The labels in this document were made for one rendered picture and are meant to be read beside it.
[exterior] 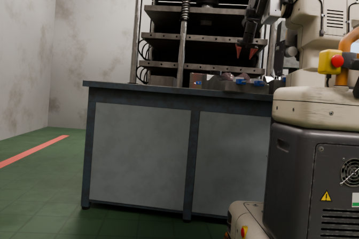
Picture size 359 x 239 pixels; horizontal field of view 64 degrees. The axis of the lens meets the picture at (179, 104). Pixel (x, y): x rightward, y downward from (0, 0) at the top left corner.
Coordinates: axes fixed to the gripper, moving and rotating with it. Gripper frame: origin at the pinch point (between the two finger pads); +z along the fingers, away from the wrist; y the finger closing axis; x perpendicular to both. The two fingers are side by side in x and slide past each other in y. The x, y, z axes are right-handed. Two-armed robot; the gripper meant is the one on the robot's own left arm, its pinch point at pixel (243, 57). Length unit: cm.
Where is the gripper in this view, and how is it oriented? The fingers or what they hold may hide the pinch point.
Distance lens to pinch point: 168.3
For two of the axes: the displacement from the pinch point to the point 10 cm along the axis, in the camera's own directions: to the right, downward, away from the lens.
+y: -9.9, -0.8, -0.9
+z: -1.1, 8.7, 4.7
